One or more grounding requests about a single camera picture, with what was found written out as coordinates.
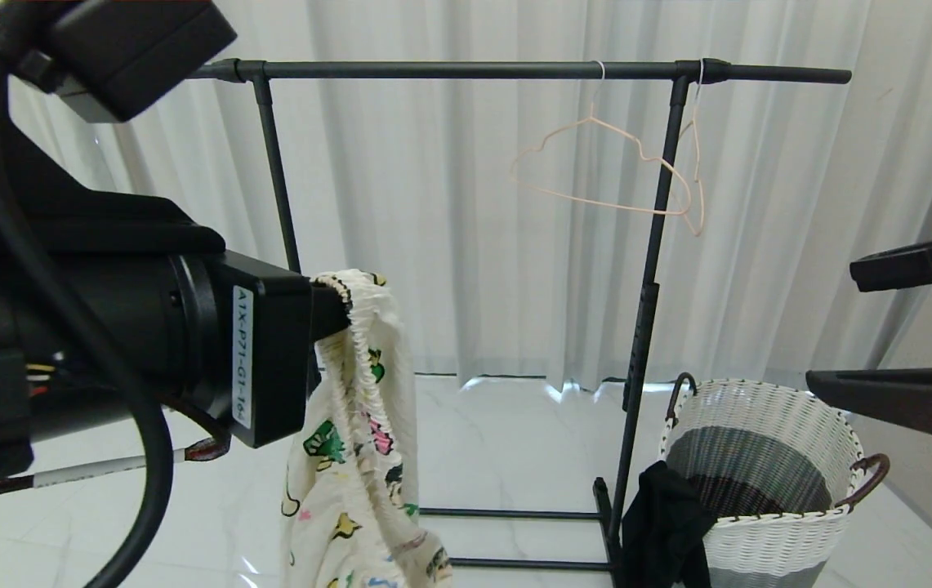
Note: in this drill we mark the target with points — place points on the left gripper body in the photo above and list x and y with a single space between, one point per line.
261 351

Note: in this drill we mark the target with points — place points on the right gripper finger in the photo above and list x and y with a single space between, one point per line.
923 261
923 400

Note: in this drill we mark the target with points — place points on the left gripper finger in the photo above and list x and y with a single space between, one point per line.
328 312

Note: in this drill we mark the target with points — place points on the cream printed garment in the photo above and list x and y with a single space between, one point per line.
351 490

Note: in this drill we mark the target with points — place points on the pink clothes hanger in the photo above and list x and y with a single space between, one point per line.
699 188
596 202

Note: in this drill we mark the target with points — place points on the white laundry basket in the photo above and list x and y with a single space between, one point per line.
760 539

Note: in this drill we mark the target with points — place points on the black clothes rack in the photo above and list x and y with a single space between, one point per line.
433 70

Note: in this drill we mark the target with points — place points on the white curtain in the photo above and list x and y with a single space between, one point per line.
474 245

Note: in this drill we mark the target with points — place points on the black garment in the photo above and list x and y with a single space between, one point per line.
662 531

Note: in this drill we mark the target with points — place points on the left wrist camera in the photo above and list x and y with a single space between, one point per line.
139 41

